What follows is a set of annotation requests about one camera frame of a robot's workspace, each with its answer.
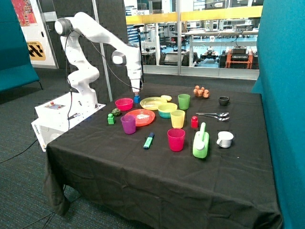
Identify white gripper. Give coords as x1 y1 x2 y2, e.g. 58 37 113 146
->
128 71 142 96

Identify pink plastic bowl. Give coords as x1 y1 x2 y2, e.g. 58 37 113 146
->
115 98 133 111

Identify yellow plastic bowl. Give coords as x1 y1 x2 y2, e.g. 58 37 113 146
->
158 103 178 113

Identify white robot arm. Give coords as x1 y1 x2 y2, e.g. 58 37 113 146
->
55 12 142 110

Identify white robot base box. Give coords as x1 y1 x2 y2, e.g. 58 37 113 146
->
31 92 105 152

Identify blue toy block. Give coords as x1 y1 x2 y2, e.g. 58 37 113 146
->
133 95 141 104

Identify yellow plastic plate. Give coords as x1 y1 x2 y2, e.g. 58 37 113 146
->
140 97 167 111

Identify orange plastic plate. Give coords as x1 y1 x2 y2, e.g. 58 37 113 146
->
127 109 155 127

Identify dark green toy vegetable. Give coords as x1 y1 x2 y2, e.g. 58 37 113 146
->
111 108 122 116

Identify yellow toy fruit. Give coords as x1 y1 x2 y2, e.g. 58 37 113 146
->
161 95 172 102

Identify purple plastic cup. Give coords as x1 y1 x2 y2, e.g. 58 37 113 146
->
121 114 136 135

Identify green toy block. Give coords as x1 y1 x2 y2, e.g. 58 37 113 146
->
107 114 115 125

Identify blue plastic bowl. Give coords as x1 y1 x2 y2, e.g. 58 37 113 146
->
158 111 171 119

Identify yellow plastic cup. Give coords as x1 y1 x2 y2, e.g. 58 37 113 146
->
170 110 185 129

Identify green plastic cup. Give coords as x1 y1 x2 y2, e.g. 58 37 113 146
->
178 94 191 110

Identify green highlighter pen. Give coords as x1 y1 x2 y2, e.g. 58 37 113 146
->
143 132 154 150

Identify pink plastic cup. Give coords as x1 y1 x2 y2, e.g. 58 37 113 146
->
167 128 185 152

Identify orange toy potatoes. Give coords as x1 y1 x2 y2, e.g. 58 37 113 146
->
193 85 210 98

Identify red toy block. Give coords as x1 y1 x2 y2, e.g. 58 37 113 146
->
191 116 199 128

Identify black tablecloth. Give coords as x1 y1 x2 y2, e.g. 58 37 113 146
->
43 89 283 229

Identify green toy watering can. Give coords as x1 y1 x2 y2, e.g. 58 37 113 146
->
193 122 210 159

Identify small black bowl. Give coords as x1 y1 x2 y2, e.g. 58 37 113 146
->
218 96 230 106

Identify lower metal spoon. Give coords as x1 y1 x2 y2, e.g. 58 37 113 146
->
206 115 230 121

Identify metal spoon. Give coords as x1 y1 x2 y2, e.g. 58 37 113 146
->
206 115 230 121
196 112 229 117

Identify upper metal spoon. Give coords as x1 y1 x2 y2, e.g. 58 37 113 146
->
196 112 229 117

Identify white ceramic mug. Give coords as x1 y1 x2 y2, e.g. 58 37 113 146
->
216 131 234 148

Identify yellow black sign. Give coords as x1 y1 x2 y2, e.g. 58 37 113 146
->
27 41 46 61

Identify orange mobile robot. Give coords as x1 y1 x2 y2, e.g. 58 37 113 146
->
225 46 253 69

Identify teal sofa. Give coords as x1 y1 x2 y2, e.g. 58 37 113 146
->
0 0 40 92

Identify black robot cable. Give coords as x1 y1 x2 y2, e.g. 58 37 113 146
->
64 30 134 131

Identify red wall poster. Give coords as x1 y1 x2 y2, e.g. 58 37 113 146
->
11 0 38 27

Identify teal partition wall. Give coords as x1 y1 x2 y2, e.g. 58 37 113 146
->
252 0 305 229

